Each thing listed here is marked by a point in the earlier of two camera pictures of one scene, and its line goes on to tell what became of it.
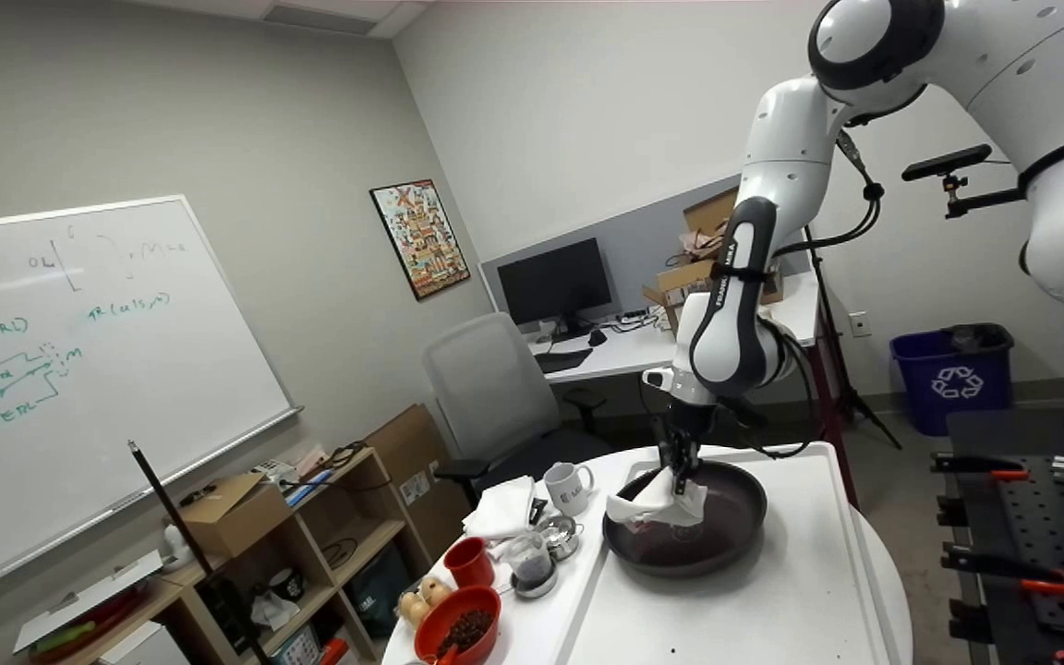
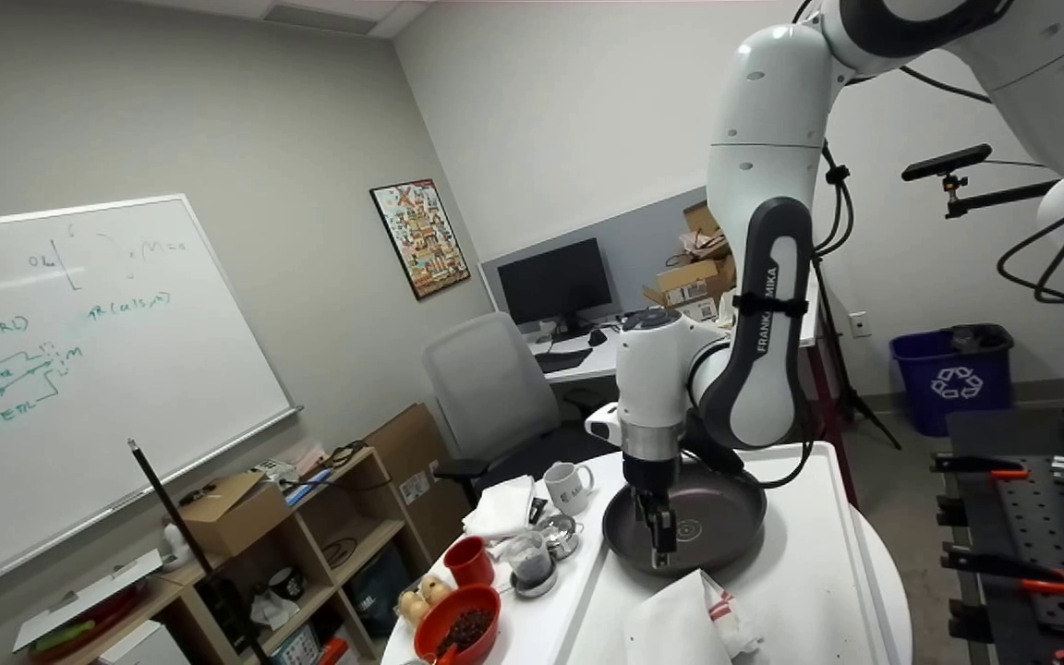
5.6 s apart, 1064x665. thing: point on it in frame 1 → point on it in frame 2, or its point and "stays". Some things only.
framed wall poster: x=424 y=236 stays
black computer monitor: x=558 y=287 stays
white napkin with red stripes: x=658 y=504 → x=688 y=623
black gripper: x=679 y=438 → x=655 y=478
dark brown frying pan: x=728 y=527 stays
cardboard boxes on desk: x=702 y=236 stays
